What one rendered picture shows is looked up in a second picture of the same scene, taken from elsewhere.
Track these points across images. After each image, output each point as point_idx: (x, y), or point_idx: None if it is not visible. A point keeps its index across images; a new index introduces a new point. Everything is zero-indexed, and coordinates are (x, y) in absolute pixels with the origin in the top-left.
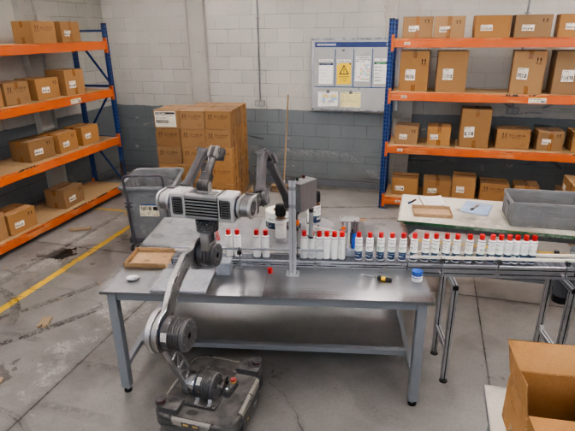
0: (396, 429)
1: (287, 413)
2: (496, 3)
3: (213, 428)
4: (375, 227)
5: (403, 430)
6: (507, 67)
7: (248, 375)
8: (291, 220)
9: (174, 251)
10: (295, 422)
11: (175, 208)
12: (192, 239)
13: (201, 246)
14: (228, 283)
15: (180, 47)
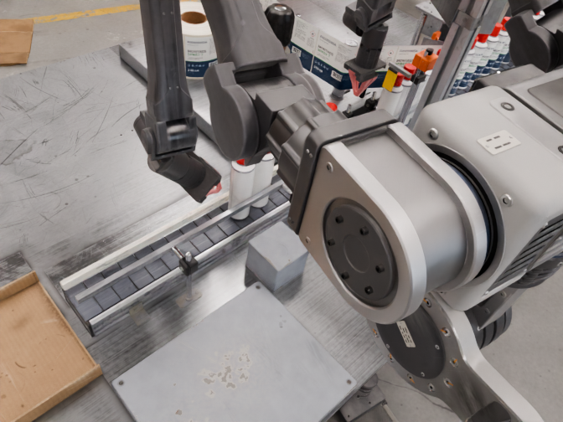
0: (516, 315)
1: (406, 402)
2: None
3: None
4: (332, 4)
5: (522, 310)
6: None
7: (368, 413)
8: (458, 63)
9: (33, 282)
10: (432, 408)
11: (514, 265)
12: (11, 196)
13: (489, 320)
14: (341, 301)
15: None
